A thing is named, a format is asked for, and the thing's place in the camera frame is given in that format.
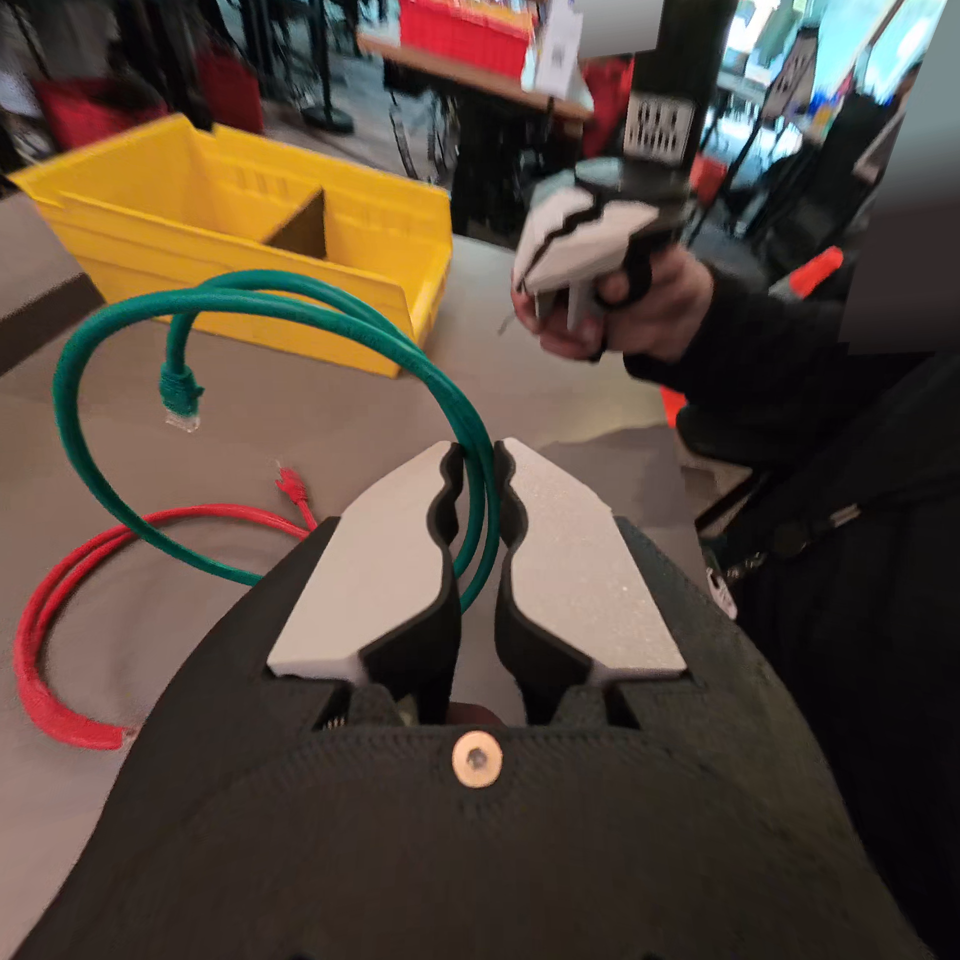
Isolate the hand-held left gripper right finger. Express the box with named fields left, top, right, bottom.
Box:
left=493, top=437, right=688, bottom=727

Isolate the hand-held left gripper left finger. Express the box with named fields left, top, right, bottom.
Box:
left=266, top=441, right=466, bottom=727

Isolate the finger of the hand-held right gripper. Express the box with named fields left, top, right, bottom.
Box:
left=513, top=185, right=603, bottom=331
left=525, top=202, right=663, bottom=333

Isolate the green ethernet cable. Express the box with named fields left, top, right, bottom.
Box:
left=52, top=270, right=500, bottom=612

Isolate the person's right forearm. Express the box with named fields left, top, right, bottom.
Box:
left=622, top=258, right=849, bottom=466

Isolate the person's right hand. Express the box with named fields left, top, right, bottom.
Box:
left=511, top=243, right=715, bottom=363

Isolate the printed marker board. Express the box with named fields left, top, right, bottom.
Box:
left=763, top=28, right=820, bottom=115

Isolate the white paper sign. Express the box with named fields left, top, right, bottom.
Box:
left=534, top=0, right=585, bottom=97

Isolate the wooden work table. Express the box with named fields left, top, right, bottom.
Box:
left=356, top=33, right=595, bottom=121

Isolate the red plastic bin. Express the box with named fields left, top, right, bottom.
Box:
left=399, top=0, right=538, bottom=78

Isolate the brown cardboard bin divider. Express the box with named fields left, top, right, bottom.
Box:
left=262, top=187, right=330, bottom=261

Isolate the person's black clothed torso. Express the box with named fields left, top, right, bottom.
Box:
left=675, top=210, right=960, bottom=960

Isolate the yellow plastic bin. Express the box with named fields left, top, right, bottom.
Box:
left=7, top=112, right=455, bottom=380

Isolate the red bag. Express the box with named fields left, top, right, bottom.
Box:
left=33, top=73, right=168, bottom=153

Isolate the red ethernet cable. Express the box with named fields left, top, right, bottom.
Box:
left=13, top=463, right=320, bottom=751

